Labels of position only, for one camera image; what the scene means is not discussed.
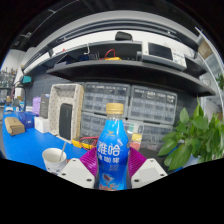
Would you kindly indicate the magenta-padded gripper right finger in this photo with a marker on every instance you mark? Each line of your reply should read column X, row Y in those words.
column 148, row 171

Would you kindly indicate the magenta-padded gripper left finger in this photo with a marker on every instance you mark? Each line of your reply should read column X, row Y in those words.
column 76, row 173

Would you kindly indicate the blue drink bottle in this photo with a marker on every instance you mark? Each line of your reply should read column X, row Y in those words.
column 113, row 150

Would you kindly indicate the stirring stick in mug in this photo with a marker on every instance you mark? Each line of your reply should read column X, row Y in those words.
column 62, row 151

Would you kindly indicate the yellow multimeter with red leads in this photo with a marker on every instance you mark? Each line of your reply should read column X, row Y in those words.
column 85, row 143

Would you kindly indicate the grey small-parts drawer cabinet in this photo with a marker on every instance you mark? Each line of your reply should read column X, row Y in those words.
column 105, row 98
column 153, row 105
column 90, row 125

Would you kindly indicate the green potted plant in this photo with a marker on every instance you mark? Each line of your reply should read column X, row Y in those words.
column 190, row 140

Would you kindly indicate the black flat case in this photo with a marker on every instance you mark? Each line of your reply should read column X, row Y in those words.
column 65, row 121

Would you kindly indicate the small white box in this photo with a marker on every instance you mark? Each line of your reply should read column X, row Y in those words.
column 41, row 125

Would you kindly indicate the beige woven basket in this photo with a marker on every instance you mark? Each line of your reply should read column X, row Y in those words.
column 55, row 110

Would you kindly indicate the blue storage box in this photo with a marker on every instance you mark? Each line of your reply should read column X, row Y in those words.
column 27, row 119

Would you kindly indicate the grey upright box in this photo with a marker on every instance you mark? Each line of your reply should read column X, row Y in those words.
column 44, row 106

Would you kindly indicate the brown cardboard box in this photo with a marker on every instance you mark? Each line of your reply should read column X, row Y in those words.
column 14, row 126

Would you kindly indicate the purple pouch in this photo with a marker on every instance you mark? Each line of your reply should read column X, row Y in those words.
column 36, row 106

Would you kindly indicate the black bench shelf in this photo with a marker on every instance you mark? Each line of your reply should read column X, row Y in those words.
column 126, row 71

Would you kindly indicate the white oscilloscope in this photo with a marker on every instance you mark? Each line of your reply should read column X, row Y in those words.
column 163, row 55

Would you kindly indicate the white shelf unit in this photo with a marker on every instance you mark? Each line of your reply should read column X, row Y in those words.
column 206, row 50

